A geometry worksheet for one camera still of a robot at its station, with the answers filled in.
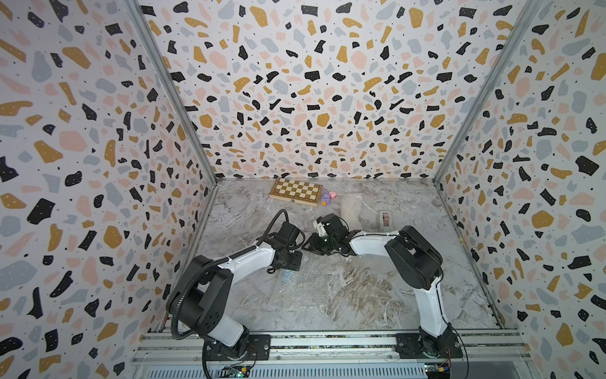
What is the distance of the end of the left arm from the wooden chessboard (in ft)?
0.99

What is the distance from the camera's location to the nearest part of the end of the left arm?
0.67m

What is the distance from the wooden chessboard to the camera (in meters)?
1.13
